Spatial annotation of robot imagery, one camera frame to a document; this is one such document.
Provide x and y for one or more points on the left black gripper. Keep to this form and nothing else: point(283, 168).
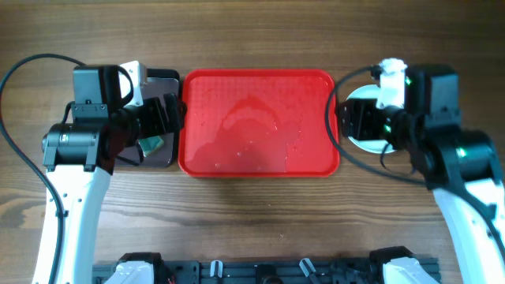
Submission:
point(160, 124)

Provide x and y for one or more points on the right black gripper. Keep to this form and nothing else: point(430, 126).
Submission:
point(353, 119)

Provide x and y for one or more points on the light blue plate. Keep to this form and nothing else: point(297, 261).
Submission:
point(371, 146)

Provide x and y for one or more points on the green yellow sponge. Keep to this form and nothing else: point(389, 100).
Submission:
point(150, 145)

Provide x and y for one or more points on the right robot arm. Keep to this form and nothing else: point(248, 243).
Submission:
point(417, 111)

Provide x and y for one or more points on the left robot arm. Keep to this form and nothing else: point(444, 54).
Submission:
point(122, 115)

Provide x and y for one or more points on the black rectangular tray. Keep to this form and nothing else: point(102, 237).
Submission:
point(157, 96)

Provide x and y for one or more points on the red plastic tray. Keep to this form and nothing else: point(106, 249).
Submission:
point(257, 123)

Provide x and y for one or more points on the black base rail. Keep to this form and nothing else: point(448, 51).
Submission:
point(345, 270)

